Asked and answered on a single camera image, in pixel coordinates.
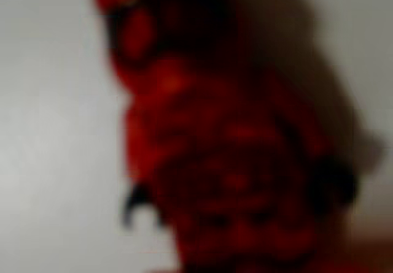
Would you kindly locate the red lego minifigure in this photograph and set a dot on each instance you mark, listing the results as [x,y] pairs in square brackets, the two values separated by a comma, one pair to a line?
[215,132]

